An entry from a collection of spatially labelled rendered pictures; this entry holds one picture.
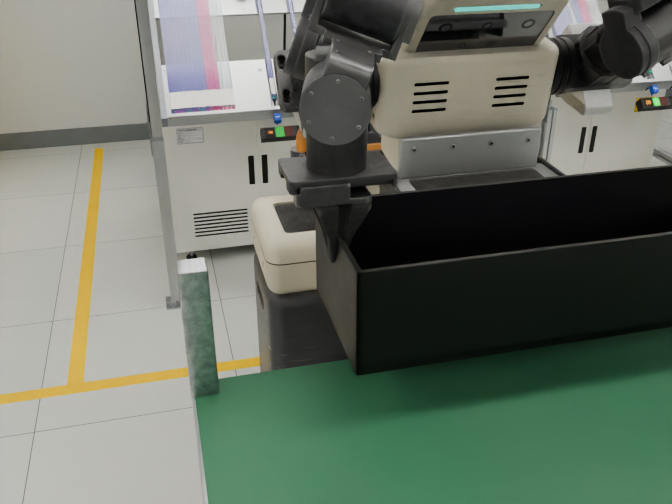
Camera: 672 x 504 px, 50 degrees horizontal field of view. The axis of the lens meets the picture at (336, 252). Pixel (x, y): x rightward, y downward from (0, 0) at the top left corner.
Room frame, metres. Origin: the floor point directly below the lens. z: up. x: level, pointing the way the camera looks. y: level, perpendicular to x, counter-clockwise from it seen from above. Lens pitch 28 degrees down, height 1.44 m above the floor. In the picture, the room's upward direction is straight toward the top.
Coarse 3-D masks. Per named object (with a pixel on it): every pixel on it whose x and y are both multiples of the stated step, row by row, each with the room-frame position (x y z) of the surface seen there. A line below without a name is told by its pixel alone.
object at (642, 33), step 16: (608, 0) 1.03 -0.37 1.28; (624, 0) 1.00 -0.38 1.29; (640, 0) 0.99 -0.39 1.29; (656, 0) 1.00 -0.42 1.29; (608, 16) 1.01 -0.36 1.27; (624, 16) 0.98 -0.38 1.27; (640, 16) 0.99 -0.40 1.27; (608, 32) 1.01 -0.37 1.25; (624, 32) 0.99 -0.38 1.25; (640, 32) 0.98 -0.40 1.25; (608, 48) 1.02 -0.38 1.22; (624, 48) 0.99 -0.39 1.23; (640, 48) 0.97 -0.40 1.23; (656, 48) 0.98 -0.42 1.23; (608, 64) 1.02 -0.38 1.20; (624, 64) 1.00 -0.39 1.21; (640, 64) 0.97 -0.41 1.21
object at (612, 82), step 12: (600, 24) 1.08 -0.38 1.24; (564, 36) 1.14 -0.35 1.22; (576, 36) 1.14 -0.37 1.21; (588, 36) 1.10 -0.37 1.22; (600, 36) 1.07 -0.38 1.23; (576, 48) 1.10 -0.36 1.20; (588, 48) 1.08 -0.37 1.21; (588, 60) 1.08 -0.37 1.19; (600, 60) 1.06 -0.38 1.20; (588, 72) 1.08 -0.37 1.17; (600, 72) 1.07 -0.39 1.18; (576, 84) 1.09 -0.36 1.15; (588, 84) 1.09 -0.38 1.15; (600, 84) 1.10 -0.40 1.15; (612, 84) 1.10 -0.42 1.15; (624, 84) 1.11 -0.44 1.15
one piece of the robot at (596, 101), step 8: (568, 24) 1.17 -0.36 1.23; (576, 24) 1.17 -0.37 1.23; (584, 24) 1.17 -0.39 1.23; (592, 24) 1.17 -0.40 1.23; (576, 32) 1.16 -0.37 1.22; (560, 96) 1.16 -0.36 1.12; (584, 96) 1.10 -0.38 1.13; (592, 96) 1.10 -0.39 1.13; (600, 96) 1.10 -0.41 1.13; (608, 96) 1.11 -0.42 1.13; (584, 104) 1.09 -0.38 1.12; (592, 104) 1.09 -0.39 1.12; (600, 104) 1.10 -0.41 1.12; (608, 104) 1.10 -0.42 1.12; (584, 112) 1.09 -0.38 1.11; (592, 112) 1.09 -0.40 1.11; (600, 112) 1.10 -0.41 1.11; (608, 112) 1.10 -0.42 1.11
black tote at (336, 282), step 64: (448, 192) 0.75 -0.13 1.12; (512, 192) 0.77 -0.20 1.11; (576, 192) 0.79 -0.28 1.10; (640, 192) 0.81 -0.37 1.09; (320, 256) 0.70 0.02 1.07; (384, 256) 0.74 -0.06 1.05; (448, 256) 0.75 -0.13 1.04; (512, 256) 0.59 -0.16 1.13; (576, 256) 0.61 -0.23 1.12; (640, 256) 0.63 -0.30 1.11; (384, 320) 0.56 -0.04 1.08; (448, 320) 0.58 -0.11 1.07; (512, 320) 0.59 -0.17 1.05; (576, 320) 0.61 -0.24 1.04; (640, 320) 0.63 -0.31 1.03
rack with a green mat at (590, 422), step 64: (192, 320) 0.61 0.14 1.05; (192, 384) 0.61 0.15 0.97; (256, 384) 0.63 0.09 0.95; (320, 384) 0.63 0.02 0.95; (384, 384) 0.63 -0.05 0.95; (448, 384) 0.63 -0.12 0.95; (512, 384) 0.63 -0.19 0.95; (576, 384) 0.63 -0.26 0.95; (640, 384) 0.63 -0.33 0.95; (256, 448) 0.53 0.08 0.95; (320, 448) 0.53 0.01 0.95; (384, 448) 0.53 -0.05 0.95; (448, 448) 0.53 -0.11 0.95; (512, 448) 0.53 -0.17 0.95; (576, 448) 0.53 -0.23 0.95; (640, 448) 0.53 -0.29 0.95
